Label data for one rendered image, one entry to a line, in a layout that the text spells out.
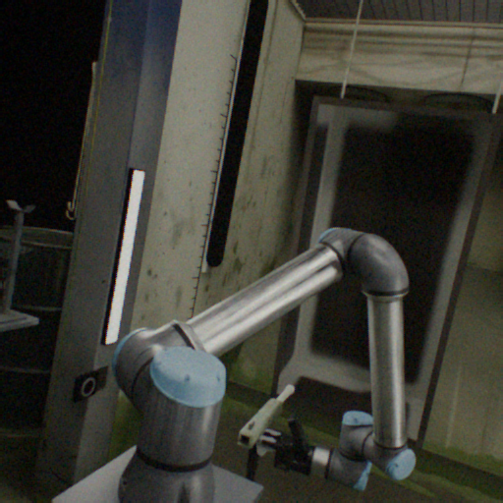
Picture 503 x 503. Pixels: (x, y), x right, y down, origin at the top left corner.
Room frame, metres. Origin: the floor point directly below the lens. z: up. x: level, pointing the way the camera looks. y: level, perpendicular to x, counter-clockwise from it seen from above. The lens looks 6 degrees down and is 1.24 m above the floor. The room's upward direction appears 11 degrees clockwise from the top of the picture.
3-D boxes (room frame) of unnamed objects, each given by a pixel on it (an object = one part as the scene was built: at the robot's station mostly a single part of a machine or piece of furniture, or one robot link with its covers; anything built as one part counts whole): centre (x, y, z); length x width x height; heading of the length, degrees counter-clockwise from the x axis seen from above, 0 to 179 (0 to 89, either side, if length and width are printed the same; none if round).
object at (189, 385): (0.98, 0.09, 0.83); 0.17 x 0.15 x 0.18; 33
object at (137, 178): (1.78, 0.45, 0.96); 0.06 x 0.02 x 0.63; 158
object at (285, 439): (1.55, -0.25, 0.48); 0.12 x 0.08 x 0.09; 71
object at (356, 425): (1.48, -0.41, 0.61); 0.12 x 0.09 x 0.12; 33
